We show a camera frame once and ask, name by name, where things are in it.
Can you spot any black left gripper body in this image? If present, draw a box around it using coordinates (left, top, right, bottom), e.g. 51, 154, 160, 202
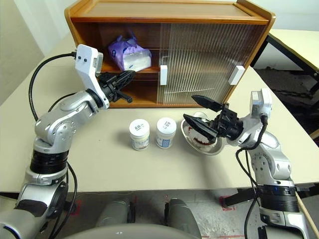
97, 72, 121, 103

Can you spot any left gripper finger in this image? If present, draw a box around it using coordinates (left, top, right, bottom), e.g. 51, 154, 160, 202
116, 91, 133, 104
113, 70, 137, 90

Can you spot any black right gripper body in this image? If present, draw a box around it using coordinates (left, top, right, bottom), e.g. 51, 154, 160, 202
211, 101, 244, 141

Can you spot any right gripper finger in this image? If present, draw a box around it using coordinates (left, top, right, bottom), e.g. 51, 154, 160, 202
191, 95, 224, 113
182, 114, 219, 143

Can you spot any round metal bowl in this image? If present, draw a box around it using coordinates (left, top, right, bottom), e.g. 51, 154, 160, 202
180, 112, 226, 156

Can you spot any white bottle blue patterned label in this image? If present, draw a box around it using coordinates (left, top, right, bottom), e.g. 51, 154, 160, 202
156, 117, 177, 149

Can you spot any white door handle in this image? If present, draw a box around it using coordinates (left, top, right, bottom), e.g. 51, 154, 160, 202
228, 65, 245, 86
159, 65, 167, 86

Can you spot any white bottle orange printed label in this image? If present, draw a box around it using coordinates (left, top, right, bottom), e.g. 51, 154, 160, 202
129, 119, 152, 151

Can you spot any ribbed clear sliding door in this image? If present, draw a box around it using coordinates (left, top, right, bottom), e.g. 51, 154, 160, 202
156, 22, 250, 105
161, 22, 264, 105

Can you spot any wooden cabinet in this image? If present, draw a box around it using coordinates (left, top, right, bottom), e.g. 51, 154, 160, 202
64, 0, 277, 109

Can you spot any purple tissue pack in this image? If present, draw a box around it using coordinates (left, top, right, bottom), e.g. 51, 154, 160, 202
107, 34, 153, 72

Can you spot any black table leg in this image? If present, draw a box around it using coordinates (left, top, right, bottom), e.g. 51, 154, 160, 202
223, 187, 263, 208

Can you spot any grey rounded right robot leg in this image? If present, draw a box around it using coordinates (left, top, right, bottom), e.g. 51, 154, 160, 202
164, 197, 201, 239

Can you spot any grey rounded robot leg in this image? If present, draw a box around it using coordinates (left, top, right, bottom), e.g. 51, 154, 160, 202
164, 197, 201, 239
95, 198, 136, 228

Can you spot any grey rounded left robot leg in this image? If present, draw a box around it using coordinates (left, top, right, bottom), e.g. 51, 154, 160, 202
95, 198, 136, 228

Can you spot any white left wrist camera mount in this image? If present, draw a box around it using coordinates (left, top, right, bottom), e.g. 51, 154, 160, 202
74, 44, 111, 110

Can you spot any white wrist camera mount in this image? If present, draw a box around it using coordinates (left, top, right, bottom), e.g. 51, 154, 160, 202
250, 88, 273, 119
74, 44, 111, 110

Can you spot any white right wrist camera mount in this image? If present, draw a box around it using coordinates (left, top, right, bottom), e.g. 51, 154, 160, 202
250, 88, 273, 119

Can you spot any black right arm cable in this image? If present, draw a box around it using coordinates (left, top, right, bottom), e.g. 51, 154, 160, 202
235, 112, 269, 239

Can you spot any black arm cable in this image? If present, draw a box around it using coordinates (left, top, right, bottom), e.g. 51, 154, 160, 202
235, 112, 269, 239
28, 51, 78, 239

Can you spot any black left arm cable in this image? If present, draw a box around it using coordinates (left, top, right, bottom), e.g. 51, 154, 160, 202
28, 51, 78, 239

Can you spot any beige table with black frame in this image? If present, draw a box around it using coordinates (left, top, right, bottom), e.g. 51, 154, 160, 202
250, 29, 319, 94

